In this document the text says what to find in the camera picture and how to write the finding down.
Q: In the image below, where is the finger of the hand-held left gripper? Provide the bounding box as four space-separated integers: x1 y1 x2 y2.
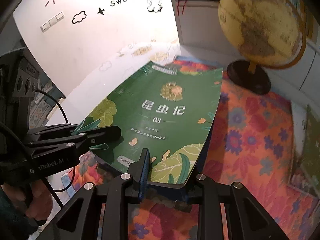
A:
27 123 80 142
27 125 122 153

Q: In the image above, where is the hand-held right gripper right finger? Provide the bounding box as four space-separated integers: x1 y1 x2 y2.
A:
184 173 283 240

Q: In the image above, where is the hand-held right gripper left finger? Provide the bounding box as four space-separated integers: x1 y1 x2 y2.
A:
56 148 150 240

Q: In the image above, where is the green leafy cover book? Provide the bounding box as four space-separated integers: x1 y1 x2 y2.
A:
75 60 224 188

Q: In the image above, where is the person's left hand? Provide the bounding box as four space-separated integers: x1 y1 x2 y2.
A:
26 180 57 225

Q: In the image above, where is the floral woven mat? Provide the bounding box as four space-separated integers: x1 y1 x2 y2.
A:
60 55 320 240

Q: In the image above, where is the white flower cover book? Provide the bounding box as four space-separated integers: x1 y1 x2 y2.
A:
290 102 309 188

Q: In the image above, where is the dark green book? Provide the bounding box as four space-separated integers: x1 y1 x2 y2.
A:
300 105 320 198

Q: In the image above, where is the yellow desk globe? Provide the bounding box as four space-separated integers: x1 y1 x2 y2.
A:
217 0 307 95

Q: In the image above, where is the black cable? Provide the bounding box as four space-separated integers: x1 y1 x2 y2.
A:
0 89 77 210

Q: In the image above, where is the light switch panel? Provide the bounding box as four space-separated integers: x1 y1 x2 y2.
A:
40 12 64 33

